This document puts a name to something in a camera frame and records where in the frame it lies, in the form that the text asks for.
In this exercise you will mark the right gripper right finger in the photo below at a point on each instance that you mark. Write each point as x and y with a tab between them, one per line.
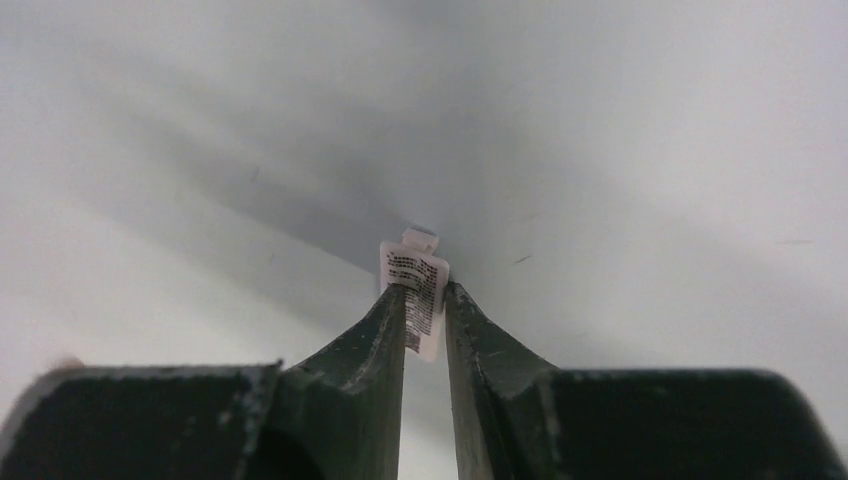
518	416

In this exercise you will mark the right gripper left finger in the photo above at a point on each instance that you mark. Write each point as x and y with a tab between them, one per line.
334	415

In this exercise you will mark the white battery cover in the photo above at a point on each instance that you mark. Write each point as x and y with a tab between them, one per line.
413	264

